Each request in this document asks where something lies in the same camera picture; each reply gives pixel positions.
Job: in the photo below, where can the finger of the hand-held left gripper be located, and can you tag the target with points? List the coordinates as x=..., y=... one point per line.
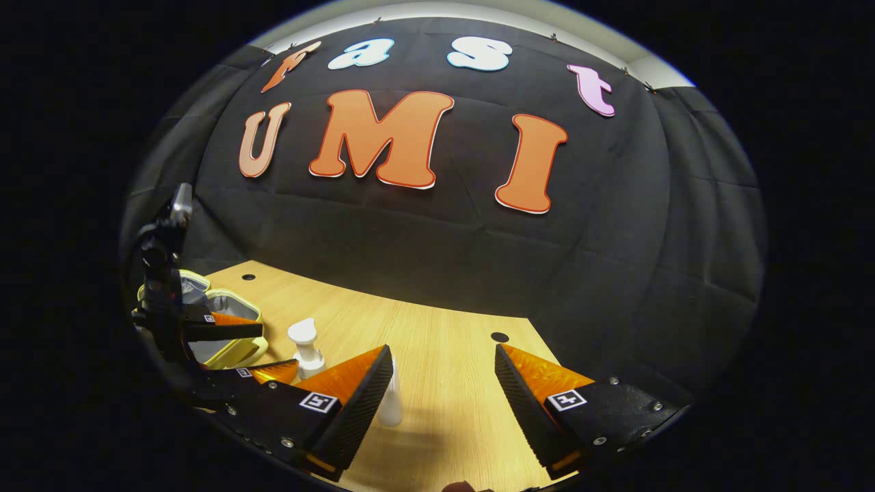
x=225, y=332
x=232, y=386

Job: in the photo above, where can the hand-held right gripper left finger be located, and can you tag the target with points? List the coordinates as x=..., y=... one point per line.
x=362, y=410

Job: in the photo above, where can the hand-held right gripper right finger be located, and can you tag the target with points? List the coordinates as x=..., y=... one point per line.
x=526, y=417

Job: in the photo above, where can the white squeeze tube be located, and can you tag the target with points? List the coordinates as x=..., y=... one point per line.
x=392, y=410

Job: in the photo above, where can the white pump bottle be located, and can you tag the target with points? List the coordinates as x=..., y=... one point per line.
x=307, y=355

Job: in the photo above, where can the black backdrop cloth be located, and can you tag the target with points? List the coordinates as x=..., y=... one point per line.
x=444, y=260

